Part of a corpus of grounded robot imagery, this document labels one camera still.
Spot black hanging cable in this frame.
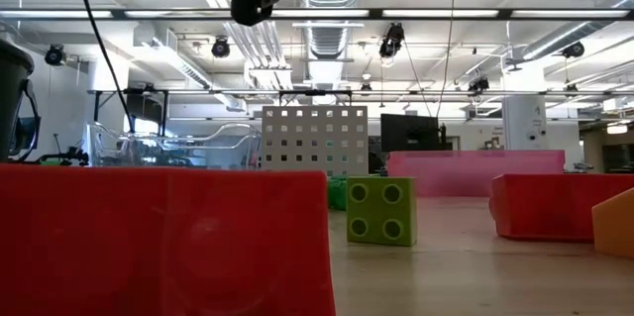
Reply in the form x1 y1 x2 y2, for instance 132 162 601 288
68 0 136 134

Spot silver ceiling duct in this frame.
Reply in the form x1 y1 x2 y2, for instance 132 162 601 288
295 0 366 59

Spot white perforated basket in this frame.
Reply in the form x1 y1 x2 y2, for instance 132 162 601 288
261 105 370 179

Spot clear plastic bin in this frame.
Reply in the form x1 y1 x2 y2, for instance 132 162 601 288
87 122 264 171

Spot black overhead light bar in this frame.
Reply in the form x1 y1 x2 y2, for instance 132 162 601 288
0 7 634 22

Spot red two-stud toy block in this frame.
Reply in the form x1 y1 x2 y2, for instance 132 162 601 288
488 172 634 244
0 164 337 316

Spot orange sloped toy block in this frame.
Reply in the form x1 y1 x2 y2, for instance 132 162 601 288
590 187 634 260

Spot black monitor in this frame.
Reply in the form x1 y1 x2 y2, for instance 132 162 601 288
379 113 447 154

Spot thin grey hanging cable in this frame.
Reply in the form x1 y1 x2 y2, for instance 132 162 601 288
434 0 459 120

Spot small lime green toy brick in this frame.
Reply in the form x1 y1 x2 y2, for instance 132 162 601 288
346 176 419 249

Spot black ceiling spotlight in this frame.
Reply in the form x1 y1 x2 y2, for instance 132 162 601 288
211 36 232 59
44 43 66 67
378 22 406 59
563 41 586 59
468 75 491 95

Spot short green toy block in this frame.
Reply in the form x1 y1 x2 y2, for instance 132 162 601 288
326 175 349 212

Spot pink plastic tray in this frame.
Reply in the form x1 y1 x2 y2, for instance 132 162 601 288
385 149 567 198

